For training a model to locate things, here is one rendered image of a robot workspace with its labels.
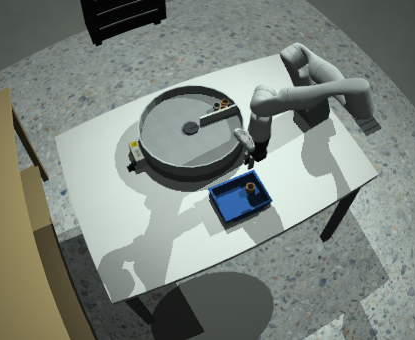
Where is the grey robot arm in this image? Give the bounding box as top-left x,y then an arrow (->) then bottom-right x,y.
249,43 -> 374,133

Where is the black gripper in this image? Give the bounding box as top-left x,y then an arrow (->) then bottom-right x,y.
234,123 -> 271,170

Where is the blue open crate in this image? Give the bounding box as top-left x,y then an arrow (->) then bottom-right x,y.
208,170 -> 271,226

